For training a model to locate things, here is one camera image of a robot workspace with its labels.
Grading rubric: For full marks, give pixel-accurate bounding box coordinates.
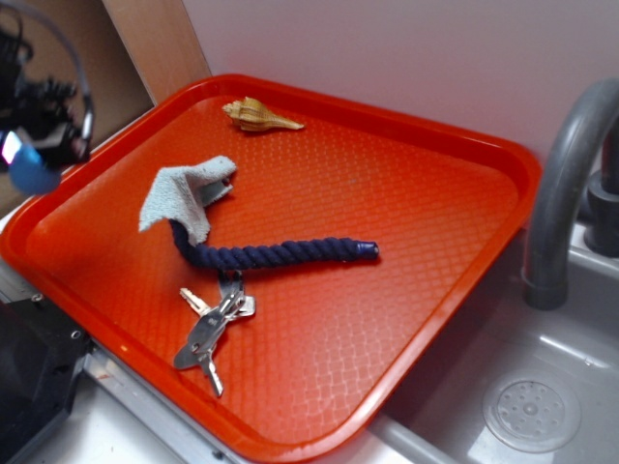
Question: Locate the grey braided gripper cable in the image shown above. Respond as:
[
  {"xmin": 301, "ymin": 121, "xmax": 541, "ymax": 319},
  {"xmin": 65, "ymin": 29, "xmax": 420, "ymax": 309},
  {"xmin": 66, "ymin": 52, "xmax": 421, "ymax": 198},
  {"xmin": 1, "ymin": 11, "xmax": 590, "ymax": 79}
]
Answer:
[{"xmin": 18, "ymin": 0, "xmax": 96, "ymax": 151}]

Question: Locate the red plastic tray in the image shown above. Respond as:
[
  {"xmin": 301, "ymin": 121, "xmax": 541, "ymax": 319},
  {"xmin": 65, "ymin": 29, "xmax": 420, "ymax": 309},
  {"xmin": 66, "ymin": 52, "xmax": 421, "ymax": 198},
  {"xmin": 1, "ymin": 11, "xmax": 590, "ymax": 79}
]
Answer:
[{"xmin": 1, "ymin": 75, "xmax": 541, "ymax": 463}]

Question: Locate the grey plastic toy sink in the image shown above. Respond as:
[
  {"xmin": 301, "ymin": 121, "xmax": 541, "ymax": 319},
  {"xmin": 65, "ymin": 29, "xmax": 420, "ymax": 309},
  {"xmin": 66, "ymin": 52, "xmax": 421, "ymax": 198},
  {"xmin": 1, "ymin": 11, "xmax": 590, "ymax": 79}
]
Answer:
[{"xmin": 370, "ymin": 229, "xmax": 618, "ymax": 463}]

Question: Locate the silver key bunch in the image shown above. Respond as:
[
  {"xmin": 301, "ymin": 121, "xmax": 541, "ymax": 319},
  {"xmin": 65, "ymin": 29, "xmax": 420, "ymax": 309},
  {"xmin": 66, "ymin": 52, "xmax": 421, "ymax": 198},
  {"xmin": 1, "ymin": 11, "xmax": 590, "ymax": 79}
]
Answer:
[{"xmin": 173, "ymin": 271, "xmax": 256, "ymax": 397}]

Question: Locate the light blue cloth rag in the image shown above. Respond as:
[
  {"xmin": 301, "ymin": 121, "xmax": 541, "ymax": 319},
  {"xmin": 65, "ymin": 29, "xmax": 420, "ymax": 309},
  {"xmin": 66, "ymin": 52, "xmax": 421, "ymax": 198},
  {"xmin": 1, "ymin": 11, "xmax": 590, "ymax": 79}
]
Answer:
[{"xmin": 138, "ymin": 155, "xmax": 237, "ymax": 246}]

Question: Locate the blue dimpled ball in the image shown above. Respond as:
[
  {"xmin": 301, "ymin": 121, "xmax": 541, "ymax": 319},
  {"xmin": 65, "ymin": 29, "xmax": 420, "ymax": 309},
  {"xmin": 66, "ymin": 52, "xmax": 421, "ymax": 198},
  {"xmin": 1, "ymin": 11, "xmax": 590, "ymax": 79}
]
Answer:
[{"xmin": 9, "ymin": 145, "xmax": 62, "ymax": 195}]

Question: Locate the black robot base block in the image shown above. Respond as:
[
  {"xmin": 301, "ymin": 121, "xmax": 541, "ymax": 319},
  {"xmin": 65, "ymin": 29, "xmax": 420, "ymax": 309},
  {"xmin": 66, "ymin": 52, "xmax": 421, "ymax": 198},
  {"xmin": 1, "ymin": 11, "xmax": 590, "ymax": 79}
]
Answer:
[{"xmin": 1, "ymin": 294, "xmax": 91, "ymax": 463}]

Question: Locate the brown cardboard panel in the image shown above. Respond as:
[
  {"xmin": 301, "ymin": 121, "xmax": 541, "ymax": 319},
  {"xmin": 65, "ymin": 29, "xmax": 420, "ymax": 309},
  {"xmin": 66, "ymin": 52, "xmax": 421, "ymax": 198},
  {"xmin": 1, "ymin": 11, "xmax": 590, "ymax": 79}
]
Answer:
[{"xmin": 29, "ymin": 1, "xmax": 211, "ymax": 147}]

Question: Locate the tan spiral seashell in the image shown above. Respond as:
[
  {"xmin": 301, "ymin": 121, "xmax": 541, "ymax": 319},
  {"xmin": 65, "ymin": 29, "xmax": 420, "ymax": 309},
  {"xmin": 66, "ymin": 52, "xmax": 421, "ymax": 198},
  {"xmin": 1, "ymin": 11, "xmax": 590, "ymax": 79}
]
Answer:
[{"xmin": 221, "ymin": 97, "xmax": 305, "ymax": 132}]

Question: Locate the navy blue twisted rope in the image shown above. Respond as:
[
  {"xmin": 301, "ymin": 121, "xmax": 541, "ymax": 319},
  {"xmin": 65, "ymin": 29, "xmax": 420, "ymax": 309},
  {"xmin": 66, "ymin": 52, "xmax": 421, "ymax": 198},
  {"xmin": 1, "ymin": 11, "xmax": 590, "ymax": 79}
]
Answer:
[{"xmin": 169, "ymin": 217, "xmax": 380, "ymax": 273}]

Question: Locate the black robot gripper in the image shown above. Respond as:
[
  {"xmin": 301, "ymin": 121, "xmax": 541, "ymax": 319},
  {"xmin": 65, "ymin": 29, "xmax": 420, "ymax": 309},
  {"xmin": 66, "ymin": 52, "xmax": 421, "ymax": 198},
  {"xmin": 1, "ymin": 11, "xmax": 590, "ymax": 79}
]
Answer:
[{"xmin": 1, "ymin": 78, "xmax": 91, "ymax": 167}]

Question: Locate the grey toy faucet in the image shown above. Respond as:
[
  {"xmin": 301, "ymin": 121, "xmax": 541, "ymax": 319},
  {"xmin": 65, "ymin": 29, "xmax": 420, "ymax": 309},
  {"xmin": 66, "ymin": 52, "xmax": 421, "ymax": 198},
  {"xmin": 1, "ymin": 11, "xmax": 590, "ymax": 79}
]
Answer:
[{"xmin": 521, "ymin": 77, "xmax": 618, "ymax": 310}]

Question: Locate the dark grey faucet knob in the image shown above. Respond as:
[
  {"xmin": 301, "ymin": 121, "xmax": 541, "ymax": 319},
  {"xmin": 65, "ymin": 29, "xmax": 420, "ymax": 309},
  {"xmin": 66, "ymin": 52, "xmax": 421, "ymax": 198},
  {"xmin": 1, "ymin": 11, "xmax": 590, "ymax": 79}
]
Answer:
[{"xmin": 584, "ymin": 122, "xmax": 618, "ymax": 258}]

